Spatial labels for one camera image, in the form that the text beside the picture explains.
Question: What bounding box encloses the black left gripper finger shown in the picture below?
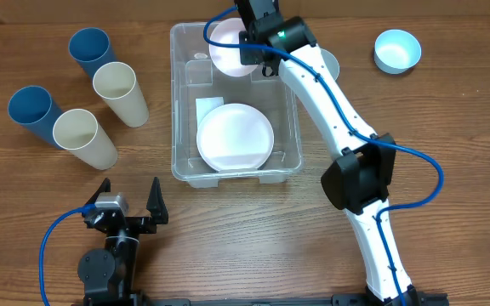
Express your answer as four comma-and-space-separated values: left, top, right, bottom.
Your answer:
146, 177, 168, 224
86, 178, 111, 205

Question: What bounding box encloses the pink bowl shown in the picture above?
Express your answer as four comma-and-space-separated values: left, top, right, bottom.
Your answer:
209, 18, 258, 77

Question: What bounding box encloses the pink plate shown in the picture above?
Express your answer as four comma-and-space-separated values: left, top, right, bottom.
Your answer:
197, 103, 275, 172

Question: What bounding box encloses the light blue bowl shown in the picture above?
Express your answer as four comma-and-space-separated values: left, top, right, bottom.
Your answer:
373, 29, 422, 75

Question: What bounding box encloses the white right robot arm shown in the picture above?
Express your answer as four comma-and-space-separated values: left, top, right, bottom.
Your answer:
235, 0, 421, 305

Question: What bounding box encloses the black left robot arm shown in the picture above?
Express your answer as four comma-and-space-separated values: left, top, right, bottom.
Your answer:
77, 178, 168, 306

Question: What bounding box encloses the beige cup front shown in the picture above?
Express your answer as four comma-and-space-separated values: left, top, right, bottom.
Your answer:
53, 109, 118, 170

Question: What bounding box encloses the beige cup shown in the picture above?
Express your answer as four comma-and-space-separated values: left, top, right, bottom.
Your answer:
53, 109, 118, 170
92, 61, 150, 128

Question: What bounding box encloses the clear plastic storage bin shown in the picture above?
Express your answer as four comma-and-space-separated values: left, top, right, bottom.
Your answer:
170, 22, 305, 189

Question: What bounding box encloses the beige cup rear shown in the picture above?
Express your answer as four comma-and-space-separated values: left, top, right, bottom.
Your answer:
92, 61, 150, 128

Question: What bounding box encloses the dark blue cup front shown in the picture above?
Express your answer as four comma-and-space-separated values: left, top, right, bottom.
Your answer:
8, 85, 63, 150

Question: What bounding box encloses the dark blue cup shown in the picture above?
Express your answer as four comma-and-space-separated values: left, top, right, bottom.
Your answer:
68, 27, 117, 78
8, 85, 63, 150

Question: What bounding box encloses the dark blue cup rear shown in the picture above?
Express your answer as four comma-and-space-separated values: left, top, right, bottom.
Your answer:
68, 27, 117, 78

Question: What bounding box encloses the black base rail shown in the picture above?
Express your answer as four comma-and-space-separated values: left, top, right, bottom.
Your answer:
148, 292, 449, 306

